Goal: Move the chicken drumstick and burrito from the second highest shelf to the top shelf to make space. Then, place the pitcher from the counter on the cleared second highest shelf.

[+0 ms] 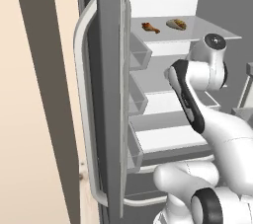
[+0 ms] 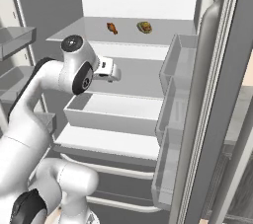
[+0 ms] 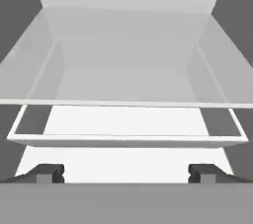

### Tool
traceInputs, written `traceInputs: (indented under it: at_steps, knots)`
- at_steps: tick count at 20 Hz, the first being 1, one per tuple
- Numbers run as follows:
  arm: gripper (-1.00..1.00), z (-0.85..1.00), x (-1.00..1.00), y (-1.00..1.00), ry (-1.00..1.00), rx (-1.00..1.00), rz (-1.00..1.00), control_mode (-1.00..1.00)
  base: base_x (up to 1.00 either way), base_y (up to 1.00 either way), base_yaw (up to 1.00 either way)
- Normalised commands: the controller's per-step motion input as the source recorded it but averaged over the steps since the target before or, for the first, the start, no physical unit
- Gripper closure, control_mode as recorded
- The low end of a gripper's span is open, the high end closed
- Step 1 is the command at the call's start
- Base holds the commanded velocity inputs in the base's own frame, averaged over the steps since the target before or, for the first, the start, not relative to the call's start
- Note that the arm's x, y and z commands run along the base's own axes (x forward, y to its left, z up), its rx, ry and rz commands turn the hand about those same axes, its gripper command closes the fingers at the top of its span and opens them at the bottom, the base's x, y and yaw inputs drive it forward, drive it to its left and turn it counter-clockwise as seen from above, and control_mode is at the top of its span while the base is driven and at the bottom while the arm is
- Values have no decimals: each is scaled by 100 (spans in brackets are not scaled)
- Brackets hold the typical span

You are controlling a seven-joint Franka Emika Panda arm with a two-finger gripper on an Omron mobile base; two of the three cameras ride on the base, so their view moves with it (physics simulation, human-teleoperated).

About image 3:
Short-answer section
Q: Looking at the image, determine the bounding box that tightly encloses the white fridge drawer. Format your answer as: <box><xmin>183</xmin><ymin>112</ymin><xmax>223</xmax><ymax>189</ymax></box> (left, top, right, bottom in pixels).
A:
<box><xmin>6</xmin><ymin>104</ymin><xmax>249</xmax><ymax>149</ymax></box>

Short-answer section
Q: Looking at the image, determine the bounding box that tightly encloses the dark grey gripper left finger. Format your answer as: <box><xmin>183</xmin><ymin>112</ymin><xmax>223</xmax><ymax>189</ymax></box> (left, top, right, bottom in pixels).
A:
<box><xmin>7</xmin><ymin>164</ymin><xmax>65</xmax><ymax>185</ymax></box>

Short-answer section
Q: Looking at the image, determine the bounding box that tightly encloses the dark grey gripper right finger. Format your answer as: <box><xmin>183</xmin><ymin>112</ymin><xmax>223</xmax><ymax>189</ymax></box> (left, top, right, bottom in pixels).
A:
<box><xmin>187</xmin><ymin>163</ymin><xmax>247</xmax><ymax>185</ymax></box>

